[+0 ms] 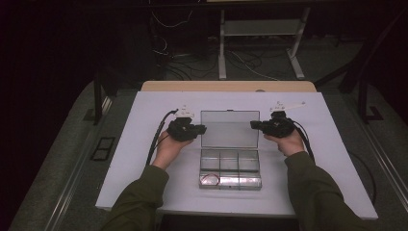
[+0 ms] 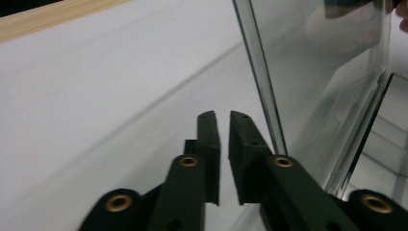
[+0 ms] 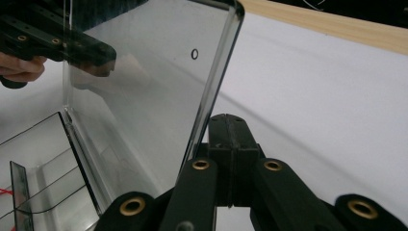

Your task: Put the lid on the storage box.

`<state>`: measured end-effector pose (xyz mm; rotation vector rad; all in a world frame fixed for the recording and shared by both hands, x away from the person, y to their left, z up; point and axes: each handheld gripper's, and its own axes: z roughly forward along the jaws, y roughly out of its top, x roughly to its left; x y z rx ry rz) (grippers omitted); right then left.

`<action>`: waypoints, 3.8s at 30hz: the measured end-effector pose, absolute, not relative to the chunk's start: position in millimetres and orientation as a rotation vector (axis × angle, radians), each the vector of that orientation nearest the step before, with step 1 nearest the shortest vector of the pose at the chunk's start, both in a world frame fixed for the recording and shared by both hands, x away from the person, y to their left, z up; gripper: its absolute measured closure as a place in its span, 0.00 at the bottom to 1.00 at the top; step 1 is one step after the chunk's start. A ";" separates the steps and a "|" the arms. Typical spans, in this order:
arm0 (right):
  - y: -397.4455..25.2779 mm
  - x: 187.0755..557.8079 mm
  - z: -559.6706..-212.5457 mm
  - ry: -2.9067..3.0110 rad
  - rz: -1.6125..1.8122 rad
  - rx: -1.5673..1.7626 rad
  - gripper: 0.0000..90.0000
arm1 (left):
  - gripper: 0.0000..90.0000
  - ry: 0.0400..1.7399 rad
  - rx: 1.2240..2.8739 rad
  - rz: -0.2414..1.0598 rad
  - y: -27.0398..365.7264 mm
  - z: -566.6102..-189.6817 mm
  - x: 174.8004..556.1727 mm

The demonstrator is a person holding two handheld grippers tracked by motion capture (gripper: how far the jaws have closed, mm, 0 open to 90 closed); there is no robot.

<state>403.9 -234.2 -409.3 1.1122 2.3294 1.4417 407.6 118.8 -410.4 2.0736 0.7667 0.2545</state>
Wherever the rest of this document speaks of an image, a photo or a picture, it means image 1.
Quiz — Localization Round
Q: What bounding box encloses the black floor socket panel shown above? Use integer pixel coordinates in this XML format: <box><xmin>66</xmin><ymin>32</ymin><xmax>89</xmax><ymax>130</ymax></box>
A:
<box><xmin>89</xmin><ymin>137</ymin><xmax>116</xmax><ymax>162</ymax></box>

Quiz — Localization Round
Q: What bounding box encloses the metal floor rail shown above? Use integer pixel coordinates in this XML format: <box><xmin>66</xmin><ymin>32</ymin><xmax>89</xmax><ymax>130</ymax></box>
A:
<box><xmin>352</xmin><ymin>118</ymin><xmax>408</xmax><ymax>204</ymax></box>
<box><xmin>43</xmin><ymin>95</ymin><xmax>114</xmax><ymax>231</ymax></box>

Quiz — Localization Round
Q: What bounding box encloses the left hand-held gripper black cable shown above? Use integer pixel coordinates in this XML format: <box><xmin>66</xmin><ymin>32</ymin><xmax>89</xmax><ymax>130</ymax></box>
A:
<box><xmin>145</xmin><ymin>108</ymin><xmax>179</xmax><ymax>167</ymax></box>

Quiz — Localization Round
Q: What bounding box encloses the bundle of black floor cables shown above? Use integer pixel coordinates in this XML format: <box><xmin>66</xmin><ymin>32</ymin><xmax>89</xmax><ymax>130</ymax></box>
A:
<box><xmin>153</xmin><ymin>35</ymin><xmax>223</xmax><ymax>81</ymax></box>

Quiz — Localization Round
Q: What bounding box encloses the person's left hand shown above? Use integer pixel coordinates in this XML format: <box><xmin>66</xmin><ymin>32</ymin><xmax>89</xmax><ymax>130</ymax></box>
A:
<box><xmin>151</xmin><ymin>129</ymin><xmax>194</xmax><ymax>170</ymax></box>

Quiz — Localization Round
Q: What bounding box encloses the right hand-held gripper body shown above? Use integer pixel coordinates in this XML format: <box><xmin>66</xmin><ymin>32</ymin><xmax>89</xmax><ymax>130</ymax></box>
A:
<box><xmin>261</xmin><ymin>100</ymin><xmax>307</xmax><ymax>140</ymax></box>

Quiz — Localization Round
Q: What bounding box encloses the black metal stand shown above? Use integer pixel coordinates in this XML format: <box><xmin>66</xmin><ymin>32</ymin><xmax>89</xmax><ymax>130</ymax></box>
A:
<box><xmin>356</xmin><ymin>72</ymin><xmax>385</xmax><ymax>125</ymax></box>
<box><xmin>84</xmin><ymin>71</ymin><xmax>112</xmax><ymax>126</ymax></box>

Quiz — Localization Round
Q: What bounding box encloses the white metal desk frame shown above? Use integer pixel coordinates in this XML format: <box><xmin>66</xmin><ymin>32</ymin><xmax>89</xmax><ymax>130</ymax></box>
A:
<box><xmin>217</xmin><ymin>7</ymin><xmax>312</xmax><ymax>81</ymax></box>

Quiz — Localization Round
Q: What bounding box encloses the white floor cable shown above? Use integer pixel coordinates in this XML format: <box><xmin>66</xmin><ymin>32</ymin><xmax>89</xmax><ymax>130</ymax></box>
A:
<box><xmin>229</xmin><ymin>49</ymin><xmax>280</xmax><ymax>81</ymax></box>

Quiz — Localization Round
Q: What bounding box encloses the white hanging cable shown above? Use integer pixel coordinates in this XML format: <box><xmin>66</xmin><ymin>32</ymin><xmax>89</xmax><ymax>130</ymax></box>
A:
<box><xmin>150</xmin><ymin>9</ymin><xmax>193</xmax><ymax>29</ymax></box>

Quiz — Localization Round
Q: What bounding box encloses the person's right hand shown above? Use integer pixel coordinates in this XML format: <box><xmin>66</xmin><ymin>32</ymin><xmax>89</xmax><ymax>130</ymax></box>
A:
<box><xmin>263</xmin><ymin>127</ymin><xmax>306</xmax><ymax>158</ymax></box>

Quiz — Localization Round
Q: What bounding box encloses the right hand-held gripper black cable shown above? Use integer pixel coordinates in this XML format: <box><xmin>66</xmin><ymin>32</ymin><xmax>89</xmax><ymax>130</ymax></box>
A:
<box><xmin>291</xmin><ymin>119</ymin><xmax>317</xmax><ymax>162</ymax></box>

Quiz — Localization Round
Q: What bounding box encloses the hand-held gripper black cable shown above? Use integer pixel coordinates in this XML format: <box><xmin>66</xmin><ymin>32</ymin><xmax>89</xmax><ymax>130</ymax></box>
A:
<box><xmin>145</xmin><ymin>108</ymin><xmax>179</xmax><ymax>167</ymax></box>
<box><xmin>291</xmin><ymin>119</ymin><xmax>317</xmax><ymax>162</ymax></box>

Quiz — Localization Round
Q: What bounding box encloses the thin black floor cable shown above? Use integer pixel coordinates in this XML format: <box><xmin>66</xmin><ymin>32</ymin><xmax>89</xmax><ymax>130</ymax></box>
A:
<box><xmin>347</xmin><ymin>149</ymin><xmax>379</xmax><ymax>207</ymax></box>

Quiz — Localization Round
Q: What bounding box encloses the clear plastic compartment box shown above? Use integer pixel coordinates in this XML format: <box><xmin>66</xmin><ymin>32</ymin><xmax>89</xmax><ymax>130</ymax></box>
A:
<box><xmin>198</xmin><ymin>109</ymin><xmax>263</xmax><ymax>192</ymax></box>

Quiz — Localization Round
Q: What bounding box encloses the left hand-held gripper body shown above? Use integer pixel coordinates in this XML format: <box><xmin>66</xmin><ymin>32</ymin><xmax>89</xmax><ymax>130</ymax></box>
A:
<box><xmin>166</xmin><ymin>104</ymin><xmax>198</xmax><ymax>143</ymax></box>

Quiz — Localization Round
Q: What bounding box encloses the wooden table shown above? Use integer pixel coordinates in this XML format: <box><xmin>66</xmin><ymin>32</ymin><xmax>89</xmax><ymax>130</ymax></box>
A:
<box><xmin>140</xmin><ymin>80</ymin><xmax>318</xmax><ymax>93</ymax></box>

